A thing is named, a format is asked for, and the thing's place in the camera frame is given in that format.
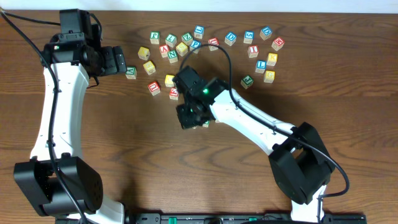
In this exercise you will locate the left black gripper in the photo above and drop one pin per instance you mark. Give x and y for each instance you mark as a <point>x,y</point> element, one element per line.
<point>115,59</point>

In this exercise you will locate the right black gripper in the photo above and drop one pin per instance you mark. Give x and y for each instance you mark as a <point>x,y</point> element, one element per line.
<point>186,122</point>

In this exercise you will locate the green B block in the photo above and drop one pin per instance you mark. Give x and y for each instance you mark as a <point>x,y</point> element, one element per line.
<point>206,124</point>

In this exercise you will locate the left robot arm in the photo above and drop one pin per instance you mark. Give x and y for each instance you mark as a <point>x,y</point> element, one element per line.
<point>56,180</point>

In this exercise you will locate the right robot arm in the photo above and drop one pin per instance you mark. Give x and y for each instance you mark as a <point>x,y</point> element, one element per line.
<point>299,160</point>

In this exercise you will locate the red block bottom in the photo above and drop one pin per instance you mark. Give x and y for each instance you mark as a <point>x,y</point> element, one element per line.
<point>174,94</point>

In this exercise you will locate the yellow block above red pair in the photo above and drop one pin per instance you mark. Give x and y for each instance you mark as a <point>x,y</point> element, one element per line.
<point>169,81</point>

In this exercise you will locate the red U block lower left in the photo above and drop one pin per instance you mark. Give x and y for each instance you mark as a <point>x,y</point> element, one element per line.
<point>154,88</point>

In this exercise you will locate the red u block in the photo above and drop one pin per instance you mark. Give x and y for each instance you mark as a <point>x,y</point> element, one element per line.
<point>154,88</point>
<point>213,44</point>

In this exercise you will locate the green N block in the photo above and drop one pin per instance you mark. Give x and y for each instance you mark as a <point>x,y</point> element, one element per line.
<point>172,56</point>

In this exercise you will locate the yellow block near N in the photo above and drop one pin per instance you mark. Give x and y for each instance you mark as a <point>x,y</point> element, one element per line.
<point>182,49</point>

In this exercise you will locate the blue P block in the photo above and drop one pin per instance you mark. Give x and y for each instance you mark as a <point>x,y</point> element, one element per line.
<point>194,46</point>

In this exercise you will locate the green J block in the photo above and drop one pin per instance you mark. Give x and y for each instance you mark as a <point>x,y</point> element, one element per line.
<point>247,81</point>

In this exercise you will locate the red U block upper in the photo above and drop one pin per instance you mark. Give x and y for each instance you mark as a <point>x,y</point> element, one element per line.
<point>213,44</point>

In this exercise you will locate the red A block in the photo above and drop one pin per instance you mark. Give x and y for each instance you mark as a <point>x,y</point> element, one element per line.
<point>164,50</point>

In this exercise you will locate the green Z block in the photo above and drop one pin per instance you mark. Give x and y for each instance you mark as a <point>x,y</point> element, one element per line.
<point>187,38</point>

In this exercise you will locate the yellow block lower left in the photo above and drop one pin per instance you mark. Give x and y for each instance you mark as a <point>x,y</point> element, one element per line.
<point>149,67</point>

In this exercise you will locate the green L block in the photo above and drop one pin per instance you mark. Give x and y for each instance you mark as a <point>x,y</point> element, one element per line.
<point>171,40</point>

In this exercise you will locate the green V block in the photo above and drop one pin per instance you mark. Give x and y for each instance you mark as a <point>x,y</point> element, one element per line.
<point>131,73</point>

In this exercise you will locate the blue block top centre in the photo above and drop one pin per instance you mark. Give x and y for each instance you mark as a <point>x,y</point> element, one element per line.
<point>199,32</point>

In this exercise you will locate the blue D block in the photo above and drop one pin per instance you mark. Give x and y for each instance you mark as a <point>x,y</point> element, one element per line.
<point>230,38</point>

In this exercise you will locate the yellow block far left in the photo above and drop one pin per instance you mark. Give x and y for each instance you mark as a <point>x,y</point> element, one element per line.
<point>143,53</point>

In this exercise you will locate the blue L block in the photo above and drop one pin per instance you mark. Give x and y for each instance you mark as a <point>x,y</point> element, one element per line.
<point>260,66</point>

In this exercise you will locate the red I block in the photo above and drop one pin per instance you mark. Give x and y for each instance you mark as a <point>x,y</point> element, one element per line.
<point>253,51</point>

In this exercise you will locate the yellow G block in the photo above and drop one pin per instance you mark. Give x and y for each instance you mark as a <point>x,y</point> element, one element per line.
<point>269,76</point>

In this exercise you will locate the blue S block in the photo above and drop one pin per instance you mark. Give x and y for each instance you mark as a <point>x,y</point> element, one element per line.
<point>248,37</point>

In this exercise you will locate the yellow K block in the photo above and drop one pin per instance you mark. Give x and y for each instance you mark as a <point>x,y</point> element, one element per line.
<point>272,59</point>

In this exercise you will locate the red M block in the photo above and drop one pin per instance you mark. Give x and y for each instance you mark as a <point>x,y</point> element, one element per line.
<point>278,43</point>

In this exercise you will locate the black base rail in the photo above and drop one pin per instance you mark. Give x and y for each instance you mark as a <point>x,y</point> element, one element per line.
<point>277,218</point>

